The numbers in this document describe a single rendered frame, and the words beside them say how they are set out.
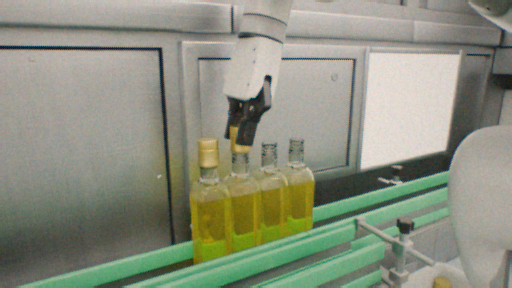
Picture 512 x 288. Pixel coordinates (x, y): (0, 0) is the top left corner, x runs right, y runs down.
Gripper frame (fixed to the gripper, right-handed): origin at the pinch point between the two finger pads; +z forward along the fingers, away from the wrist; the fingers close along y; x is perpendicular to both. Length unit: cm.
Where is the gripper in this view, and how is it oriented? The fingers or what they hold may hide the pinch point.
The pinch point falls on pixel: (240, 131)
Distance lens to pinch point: 54.3
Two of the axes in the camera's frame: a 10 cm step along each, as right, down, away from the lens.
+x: 8.4, 1.3, 5.2
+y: 4.9, 2.2, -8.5
